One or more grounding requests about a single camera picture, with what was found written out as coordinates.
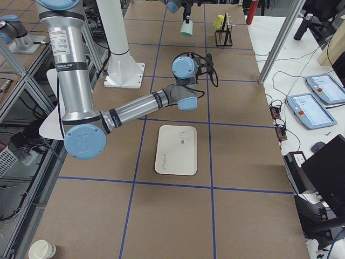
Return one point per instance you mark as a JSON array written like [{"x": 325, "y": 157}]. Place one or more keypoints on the black thermos bottle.
[{"x": 303, "y": 26}]

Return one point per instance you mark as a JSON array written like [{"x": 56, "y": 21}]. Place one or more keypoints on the cream rabbit print tray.
[{"x": 176, "y": 150}]

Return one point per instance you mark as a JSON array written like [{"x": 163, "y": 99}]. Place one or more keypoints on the pale green plastic cup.
[{"x": 187, "y": 28}]

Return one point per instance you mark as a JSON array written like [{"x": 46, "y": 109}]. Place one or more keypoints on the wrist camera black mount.
[{"x": 205, "y": 64}]

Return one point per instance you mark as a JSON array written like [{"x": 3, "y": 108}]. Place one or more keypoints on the far blue teach pendant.
[{"x": 326, "y": 87}]

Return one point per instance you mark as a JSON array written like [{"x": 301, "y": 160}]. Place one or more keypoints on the white paper cup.
[{"x": 41, "y": 249}]

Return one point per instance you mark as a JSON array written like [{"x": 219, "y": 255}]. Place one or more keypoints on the near blue teach pendant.
[{"x": 310, "y": 111}]

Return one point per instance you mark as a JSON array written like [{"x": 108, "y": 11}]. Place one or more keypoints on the red cylinder bottle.
[{"x": 251, "y": 12}]

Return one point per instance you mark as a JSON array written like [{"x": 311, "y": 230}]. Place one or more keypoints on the aluminium frame post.
[{"x": 280, "y": 39}]

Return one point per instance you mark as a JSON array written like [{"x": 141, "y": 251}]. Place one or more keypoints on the black wire cup rack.
[{"x": 223, "y": 35}]

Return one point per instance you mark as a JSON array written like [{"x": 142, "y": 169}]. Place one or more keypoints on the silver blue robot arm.
[
  {"x": 174, "y": 5},
  {"x": 83, "y": 128}
]

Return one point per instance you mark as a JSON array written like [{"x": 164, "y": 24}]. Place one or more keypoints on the black laptop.
[{"x": 325, "y": 170}]

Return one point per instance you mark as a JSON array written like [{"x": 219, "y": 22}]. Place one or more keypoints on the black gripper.
[{"x": 187, "y": 11}]

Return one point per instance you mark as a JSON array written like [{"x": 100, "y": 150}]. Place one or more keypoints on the black computer mouse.
[{"x": 317, "y": 146}]

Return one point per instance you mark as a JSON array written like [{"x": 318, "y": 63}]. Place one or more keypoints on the black power adapter box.
[{"x": 294, "y": 160}]

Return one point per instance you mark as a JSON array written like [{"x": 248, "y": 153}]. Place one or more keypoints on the yellow plastic cup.
[{"x": 219, "y": 21}]

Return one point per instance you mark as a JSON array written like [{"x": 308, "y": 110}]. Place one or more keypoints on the blue teach pendant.
[
  {"x": 326, "y": 87},
  {"x": 310, "y": 111}
]

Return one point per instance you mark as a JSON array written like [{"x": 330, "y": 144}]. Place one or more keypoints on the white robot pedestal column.
[{"x": 122, "y": 71}]

